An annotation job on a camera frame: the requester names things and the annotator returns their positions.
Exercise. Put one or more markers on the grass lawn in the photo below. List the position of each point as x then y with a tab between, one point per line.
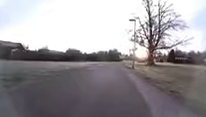
190	81

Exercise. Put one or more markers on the dark conifer tree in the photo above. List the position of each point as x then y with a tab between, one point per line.
171	56

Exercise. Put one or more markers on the low dark building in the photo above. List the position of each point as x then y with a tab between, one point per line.
1	50

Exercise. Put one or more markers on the distant trees and buildings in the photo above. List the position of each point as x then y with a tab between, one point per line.
191	57

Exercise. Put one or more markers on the street lamp pole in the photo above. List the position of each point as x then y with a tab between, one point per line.
134	46

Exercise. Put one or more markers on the large bare tree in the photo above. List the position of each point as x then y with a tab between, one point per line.
151	57

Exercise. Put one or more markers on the grey asphalt path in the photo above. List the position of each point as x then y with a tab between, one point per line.
99	94

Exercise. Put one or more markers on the frosty grass field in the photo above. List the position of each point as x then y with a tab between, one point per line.
17	70

